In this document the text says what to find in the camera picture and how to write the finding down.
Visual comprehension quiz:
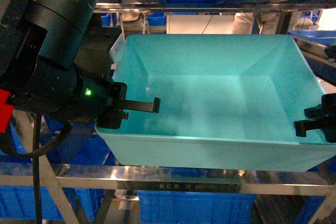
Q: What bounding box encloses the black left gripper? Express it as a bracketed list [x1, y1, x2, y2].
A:
[73, 74, 161, 130]

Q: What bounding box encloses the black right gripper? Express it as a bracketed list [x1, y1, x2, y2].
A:
[293, 93, 335, 143]

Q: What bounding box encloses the teal plastic bin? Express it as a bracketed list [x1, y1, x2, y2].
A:
[96, 35, 335, 172]

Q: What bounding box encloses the blue bin left middle shelf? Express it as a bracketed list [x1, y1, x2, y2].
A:
[1, 120, 116, 166]

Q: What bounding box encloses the blue bin lower centre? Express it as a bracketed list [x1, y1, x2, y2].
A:
[137, 191, 257, 223]

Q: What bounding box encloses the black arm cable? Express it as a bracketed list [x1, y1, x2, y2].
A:
[0, 113, 72, 224]

